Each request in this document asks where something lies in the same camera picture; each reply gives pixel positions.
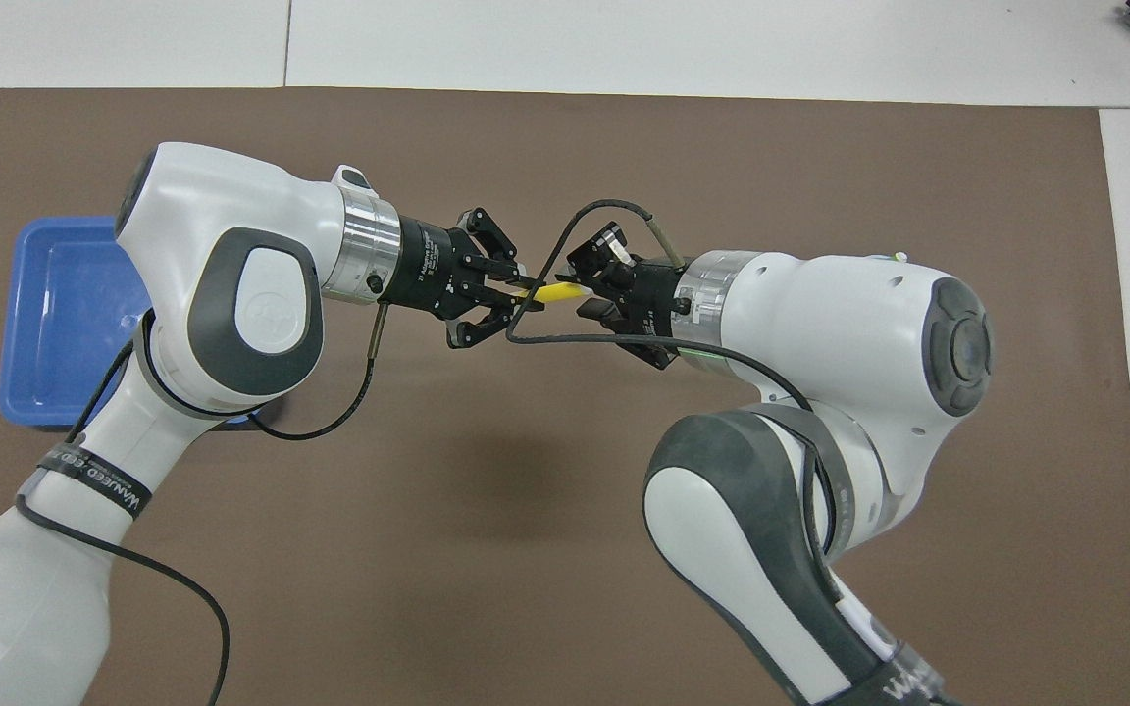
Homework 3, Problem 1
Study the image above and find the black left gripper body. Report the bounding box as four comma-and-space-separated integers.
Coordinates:
384, 216, 473, 320

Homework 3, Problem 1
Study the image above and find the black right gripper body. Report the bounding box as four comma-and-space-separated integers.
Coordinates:
614, 260, 689, 371

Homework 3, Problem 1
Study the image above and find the yellow pen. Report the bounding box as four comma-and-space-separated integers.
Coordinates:
516, 282, 591, 305

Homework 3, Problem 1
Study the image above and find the brown table mat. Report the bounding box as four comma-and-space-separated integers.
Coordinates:
0, 86, 1130, 706

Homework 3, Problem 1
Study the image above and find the blue plastic tray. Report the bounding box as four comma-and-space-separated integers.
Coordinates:
0, 216, 262, 430

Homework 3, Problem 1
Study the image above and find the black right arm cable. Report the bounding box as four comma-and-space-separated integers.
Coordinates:
504, 199, 816, 413

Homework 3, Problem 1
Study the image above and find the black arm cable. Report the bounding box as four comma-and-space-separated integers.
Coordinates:
504, 199, 816, 413
16, 304, 389, 706

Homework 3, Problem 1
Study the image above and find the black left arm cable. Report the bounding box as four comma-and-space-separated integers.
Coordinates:
16, 304, 389, 706

